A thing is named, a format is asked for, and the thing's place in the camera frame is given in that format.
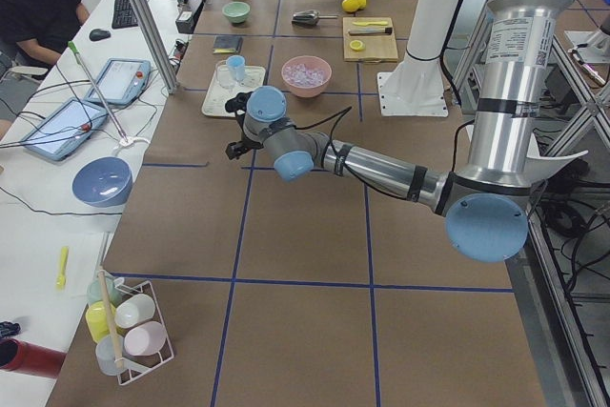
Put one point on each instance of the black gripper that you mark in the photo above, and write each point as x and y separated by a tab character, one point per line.
234	149

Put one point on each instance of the metal ice scoop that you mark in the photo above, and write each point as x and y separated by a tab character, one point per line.
310	18

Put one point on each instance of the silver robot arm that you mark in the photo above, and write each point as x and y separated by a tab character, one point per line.
484	202

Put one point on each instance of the light blue cup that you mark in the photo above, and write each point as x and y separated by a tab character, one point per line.
237	67

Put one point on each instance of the white plastic cup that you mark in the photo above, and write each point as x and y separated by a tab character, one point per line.
135	310

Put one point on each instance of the pink plastic cup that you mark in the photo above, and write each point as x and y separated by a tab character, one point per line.
145	339

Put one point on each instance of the yellow plastic cup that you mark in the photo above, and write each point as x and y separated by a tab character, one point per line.
96	320

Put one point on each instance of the white serving tray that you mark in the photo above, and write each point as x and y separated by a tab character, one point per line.
215	99

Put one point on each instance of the clear wine glass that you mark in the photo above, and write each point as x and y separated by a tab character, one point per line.
223	76

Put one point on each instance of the grey folded cloth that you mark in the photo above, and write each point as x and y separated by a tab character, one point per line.
227	44

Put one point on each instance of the pink bowl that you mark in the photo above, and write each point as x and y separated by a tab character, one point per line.
312	61

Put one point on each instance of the green ceramic bowl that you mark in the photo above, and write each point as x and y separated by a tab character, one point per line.
236	12

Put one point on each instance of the far teach pendant tablet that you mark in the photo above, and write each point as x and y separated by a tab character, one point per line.
123	80

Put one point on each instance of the teach pendant tablet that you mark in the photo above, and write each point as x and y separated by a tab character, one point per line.
123	80
65	129

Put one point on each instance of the lemon half slice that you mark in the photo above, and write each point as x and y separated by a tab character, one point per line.
357	45

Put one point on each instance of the black keyboard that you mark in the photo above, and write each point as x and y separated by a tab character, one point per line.
123	15

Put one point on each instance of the wooden cutting board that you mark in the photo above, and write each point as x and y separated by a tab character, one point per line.
379	48

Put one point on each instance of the blue plastic bowl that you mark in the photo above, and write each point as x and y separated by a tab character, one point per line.
104	182

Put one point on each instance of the black computer mouse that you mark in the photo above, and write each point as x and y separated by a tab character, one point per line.
99	34

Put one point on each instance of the near teach pendant tablet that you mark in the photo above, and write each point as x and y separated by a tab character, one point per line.
65	129

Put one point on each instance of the yellow plastic knife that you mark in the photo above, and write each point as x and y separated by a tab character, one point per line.
370	23

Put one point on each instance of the person in black shirt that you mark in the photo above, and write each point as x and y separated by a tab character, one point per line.
41	29

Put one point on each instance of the yellow plastic spoon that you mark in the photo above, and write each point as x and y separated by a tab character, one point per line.
60	281

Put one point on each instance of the white plastic chair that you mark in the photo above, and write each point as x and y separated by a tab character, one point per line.
538	168

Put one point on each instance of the red cylinder bottle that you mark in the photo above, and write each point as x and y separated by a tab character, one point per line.
30	359

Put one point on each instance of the aluminium frame post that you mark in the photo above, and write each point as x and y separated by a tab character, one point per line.
155	44

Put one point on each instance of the white wire cup rack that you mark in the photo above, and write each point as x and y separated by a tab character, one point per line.
112	358

